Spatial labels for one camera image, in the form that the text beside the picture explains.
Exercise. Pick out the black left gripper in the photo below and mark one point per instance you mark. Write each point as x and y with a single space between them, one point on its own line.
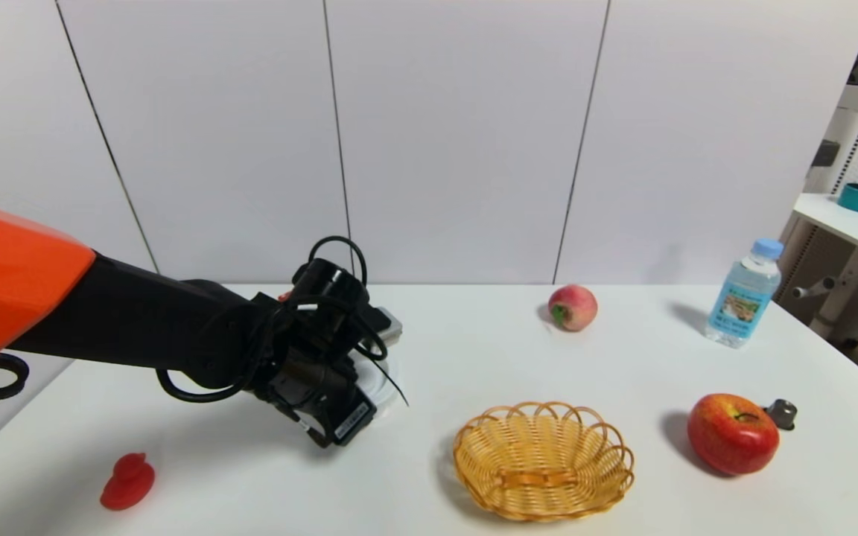
351 423

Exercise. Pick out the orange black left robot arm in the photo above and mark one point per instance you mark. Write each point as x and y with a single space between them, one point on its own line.
131 320

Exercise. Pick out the yellow wicker basket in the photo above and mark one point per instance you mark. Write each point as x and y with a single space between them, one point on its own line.
541 480

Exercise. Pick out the red rubber duck toy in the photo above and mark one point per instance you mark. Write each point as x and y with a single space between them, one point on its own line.
128 485

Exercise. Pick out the pink green peach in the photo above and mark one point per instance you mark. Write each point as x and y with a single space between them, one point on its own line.
575 308

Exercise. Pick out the big red apple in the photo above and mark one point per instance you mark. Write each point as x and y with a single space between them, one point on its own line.
731 439

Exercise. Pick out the clear water bottle blue label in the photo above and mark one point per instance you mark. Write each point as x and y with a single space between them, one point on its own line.
743 301

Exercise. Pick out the white side table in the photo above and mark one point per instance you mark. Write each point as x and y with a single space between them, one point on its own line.
842 220

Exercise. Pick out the dark grey box on rack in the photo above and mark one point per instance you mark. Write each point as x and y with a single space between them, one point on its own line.
824 153

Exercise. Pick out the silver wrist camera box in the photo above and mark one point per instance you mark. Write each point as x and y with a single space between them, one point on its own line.
389 324

